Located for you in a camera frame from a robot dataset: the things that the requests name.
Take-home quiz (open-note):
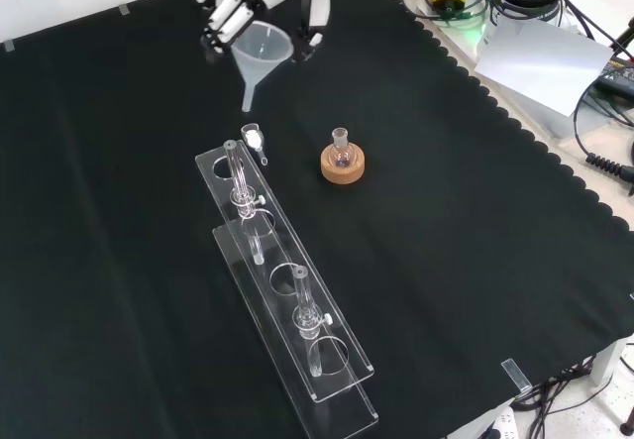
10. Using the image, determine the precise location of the clear plastic funnel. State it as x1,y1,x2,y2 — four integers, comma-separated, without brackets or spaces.
232,21,294,114

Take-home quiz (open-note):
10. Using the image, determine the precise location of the glass weighing funnel with powder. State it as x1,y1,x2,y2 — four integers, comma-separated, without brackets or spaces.
240,122,270,167

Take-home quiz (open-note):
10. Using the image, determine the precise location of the glass round-bottom flask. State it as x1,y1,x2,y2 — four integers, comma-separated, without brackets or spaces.
330,127,357,170

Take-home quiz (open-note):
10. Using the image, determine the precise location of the clear funnel stand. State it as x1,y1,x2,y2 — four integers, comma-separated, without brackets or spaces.
193,138,380,433

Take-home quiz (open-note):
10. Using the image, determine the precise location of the black cloth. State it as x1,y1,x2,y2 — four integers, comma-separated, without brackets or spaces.
0,0,634,439

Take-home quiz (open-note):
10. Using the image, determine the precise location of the pale board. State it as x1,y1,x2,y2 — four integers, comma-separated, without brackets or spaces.
474,14,616,119

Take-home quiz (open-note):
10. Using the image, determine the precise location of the black device with yellow label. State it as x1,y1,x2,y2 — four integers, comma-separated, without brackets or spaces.
595,55,634,97

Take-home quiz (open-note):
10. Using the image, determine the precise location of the clear cloth clip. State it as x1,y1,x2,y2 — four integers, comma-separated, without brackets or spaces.
500,357,532,393

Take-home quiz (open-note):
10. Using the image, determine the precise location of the white power strip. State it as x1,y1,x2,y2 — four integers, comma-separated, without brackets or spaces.
476,405,521,439

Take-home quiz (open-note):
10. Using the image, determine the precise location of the white table leg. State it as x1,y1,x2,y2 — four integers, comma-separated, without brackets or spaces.
590,338,628,386

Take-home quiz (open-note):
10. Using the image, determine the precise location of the cork ring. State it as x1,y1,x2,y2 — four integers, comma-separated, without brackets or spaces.
320,144,369,186

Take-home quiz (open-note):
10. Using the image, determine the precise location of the green cable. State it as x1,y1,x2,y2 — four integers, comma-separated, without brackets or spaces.
435,0,492,29

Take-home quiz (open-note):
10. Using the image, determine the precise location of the black coiled cable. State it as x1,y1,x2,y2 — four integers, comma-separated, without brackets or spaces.
573,79,634,183

